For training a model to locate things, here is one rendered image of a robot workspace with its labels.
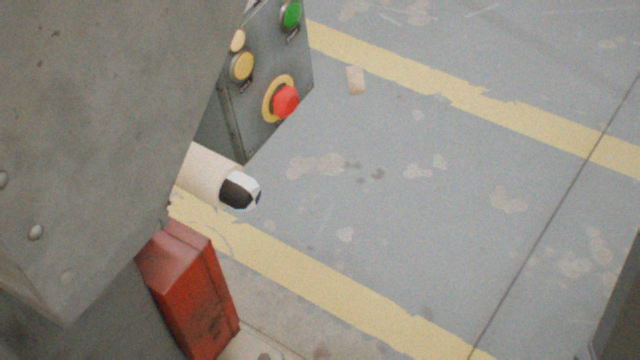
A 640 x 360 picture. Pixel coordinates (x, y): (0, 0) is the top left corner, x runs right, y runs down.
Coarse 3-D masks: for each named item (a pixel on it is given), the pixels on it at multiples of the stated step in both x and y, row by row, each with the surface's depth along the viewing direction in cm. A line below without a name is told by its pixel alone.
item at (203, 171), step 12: (192, 144) 53; (192, 156) 52; (204, 156) 52; (216, 156) 52; (192, 168) 52; (204, 168) 51; (216, 168) 51; (228, 168) 51; (240, 168) 52; (180, 180) 52; (192, 180) 52; (204, 180) 51; (216, 180) 51; (192, 192) 52; (204, 192) 51; (216, 192) 51; (216, 204) 52
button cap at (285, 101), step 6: (282, 90) 92; (288, 90) 92; (294, 90) 93; (276, 96) 93; (282, 96) 92; (288, 96) 92; (294, 96) 93; (276, 102) 92; (282, 102) 92; (288, 102) 92; (294, 102) 94; (276, 108) 92; (282, 108) 92; (288, 108) 93; (294, 108) 94; (276, 114) 93; (282, 114) 93; (288, 114) 94
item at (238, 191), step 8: (232, 176) 51; (240, 176) 51; (248, 176) 52; (224, 184) 51; (232, 184) 51; (240, 184) 51; (248, 184) 51; (256, 184) 51; (224, 192) 51; (232, 192) 51; (240, 192) 51; (248, 192) 51; (256, 192) 51; (224, 200) 51; (232, 200) 51; (240, 200) 51; (248, 200) 51; (256, 200) 52; (232, 208) 51; (240, 208) 51; (248, 208) 51
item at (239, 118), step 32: (256, 0) 83; (288, 0) 87; (256, 32) 85; (288, 32) 90; (224, 64) 82; (256, 64) 87; (288, 64) 93; (224, 96) 85; (256, 96) 90; (224, 128) 90; (256, 128) 93
